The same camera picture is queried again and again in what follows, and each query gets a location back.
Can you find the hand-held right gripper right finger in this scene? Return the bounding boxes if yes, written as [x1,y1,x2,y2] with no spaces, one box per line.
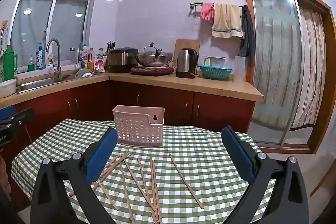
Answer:
[221,126,310,224]

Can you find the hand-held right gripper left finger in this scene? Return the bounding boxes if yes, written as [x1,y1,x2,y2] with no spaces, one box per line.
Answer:
[30,127,118,224]

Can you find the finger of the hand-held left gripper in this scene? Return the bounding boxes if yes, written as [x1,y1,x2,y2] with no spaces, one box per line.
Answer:
[0,106,16,121]
[7,108,35,129]

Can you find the pink perforated utensil basket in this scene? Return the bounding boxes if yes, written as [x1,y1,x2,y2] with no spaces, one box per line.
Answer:
[112,105,165,148]

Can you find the person's left hand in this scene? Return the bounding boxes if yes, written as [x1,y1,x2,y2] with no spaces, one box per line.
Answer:
[0,154,11,194]

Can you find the white rectangular dish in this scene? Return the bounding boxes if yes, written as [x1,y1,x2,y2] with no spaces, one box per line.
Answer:
[0,79,17,98]

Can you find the green checked tablecloth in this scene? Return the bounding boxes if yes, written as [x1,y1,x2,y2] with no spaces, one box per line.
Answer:
[11,118,279,224]

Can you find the steel kitchen sink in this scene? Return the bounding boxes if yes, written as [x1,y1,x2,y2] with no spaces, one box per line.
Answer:
[18,72,79,94]

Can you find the red kitchen cabinet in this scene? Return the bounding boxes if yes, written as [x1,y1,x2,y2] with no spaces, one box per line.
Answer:
[0,80,257,188]

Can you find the green thermos bottle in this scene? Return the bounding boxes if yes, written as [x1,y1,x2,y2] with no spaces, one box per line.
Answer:
[3,45,18,81]

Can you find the blue dish soap bottle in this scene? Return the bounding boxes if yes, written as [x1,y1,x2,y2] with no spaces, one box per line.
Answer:
[36,43,45,70]

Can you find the steel gooseneck faucet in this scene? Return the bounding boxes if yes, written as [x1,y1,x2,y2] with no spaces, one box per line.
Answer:
[46,38,63,80]

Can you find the white spray bottle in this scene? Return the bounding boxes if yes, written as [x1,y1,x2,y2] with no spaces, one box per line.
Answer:
[45,47,55,68]

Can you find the hanging metal strainer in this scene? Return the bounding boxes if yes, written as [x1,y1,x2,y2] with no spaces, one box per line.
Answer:
[0,21,8,57]

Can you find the teal plastic colander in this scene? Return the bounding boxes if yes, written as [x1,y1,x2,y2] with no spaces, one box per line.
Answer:
[198,64,233,81]

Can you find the white translucent container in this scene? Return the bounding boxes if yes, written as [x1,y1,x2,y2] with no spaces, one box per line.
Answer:
[233,55,249,83]

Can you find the orange oil bottle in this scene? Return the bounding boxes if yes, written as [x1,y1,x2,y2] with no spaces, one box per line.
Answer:
[87,48,95,71]

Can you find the red and white pouch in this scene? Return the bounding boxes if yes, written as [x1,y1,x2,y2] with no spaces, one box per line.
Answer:
[94,54,107,73]

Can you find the steel rice cooker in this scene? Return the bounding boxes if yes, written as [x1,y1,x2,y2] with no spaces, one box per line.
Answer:
[108,48,139,74]

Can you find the red induction cooker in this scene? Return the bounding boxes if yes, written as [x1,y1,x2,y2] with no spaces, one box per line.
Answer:
[130,65,176,76]

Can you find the steel electric kettle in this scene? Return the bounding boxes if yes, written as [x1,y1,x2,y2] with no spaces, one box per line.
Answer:
[175,48,198,79]

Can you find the wood-framed sliding glass door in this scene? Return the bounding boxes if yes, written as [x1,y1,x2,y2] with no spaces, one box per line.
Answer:
[240,0,332,154]

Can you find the steel wok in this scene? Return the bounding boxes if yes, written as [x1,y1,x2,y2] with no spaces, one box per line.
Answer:
[135,52,174,67]

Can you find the striped curtain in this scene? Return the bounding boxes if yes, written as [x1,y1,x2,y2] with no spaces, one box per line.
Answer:
[290,7,327,132]

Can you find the glass pot lid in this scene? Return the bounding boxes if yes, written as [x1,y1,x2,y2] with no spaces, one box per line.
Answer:
[143,42,163,56]

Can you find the dark hanging cloth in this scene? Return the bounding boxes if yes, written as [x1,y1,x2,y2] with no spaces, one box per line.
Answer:
[238,5,256,68]

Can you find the wooden cutting board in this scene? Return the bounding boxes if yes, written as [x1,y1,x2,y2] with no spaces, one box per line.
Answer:
[173,39,201,75]

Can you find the beige striped towel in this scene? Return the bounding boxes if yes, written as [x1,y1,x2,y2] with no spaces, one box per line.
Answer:
[211,3,244,39]

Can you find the pink rubber gloves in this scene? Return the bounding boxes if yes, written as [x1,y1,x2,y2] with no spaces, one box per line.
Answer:
[201,3,215,21]

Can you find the white pitcher green handle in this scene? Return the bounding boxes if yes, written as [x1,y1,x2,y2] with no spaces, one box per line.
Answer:
[203,56,226,67]

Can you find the metal towel rail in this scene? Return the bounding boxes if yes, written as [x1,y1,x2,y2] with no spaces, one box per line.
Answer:
[189,2,243,18]

